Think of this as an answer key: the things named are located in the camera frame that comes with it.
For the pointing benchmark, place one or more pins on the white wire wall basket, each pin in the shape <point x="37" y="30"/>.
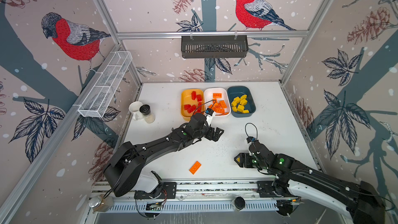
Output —
<point x="101" y="94"/>

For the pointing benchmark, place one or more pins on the red lego brick front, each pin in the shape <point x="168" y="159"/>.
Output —
<point x="192" y="109"/>

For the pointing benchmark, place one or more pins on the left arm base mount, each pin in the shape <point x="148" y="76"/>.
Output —
<point x="163" y="191"/>

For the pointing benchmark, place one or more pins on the teal plastic container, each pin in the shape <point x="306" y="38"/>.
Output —
<point x="238" y="91"/>

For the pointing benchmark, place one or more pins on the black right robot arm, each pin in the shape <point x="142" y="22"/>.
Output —
<point x="294" y="180"/>

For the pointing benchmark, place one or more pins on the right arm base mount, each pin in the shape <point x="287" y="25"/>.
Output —
<point x="274" y="189"/>

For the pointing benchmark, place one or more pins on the orange lego brick front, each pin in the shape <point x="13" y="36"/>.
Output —
<point x="195" y="168"/>

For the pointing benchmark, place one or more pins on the yellow lego brick pile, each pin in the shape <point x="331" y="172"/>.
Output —
<point x="243" y="102"/>

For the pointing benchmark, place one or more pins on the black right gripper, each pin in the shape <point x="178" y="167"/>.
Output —
<point x="243" y="156"/>

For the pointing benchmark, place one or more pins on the black lidded shaker jar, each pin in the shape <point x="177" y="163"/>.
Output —
<point x="148" y="115"/>

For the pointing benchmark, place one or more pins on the glass jar front left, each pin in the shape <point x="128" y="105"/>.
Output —
<point x="101" y="203"/>

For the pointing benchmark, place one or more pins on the small red lego brick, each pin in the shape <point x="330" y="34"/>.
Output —
<point x="199" y="106"/>

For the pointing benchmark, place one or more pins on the black wire wall basket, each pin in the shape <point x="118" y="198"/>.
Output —
<point x="202" y="47"/>

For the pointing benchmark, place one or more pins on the white plastic container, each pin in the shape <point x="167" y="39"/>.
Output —
<point x="212" y="103"/>

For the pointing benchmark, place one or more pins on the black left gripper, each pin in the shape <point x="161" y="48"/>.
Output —
<point x="216" y="136"/>

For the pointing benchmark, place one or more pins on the small yellow lego brick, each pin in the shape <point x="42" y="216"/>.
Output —
<point x="240" y="108"/>

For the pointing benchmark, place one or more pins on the white cup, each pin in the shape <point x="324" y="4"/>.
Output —
<point x="134" y="109"/>

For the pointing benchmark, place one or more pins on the orange lego brick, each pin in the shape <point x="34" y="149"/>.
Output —
<point x="222" y="104"/>
<point x="195" y="168"/>
<point x="219" y="110"/>
<point x="217" y="95"/>

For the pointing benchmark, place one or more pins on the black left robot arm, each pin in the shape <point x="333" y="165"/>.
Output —
<point x="124" y="169"/>

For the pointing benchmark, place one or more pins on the yellow plastic container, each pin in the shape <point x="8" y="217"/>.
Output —
<point x="186" y="99"/>

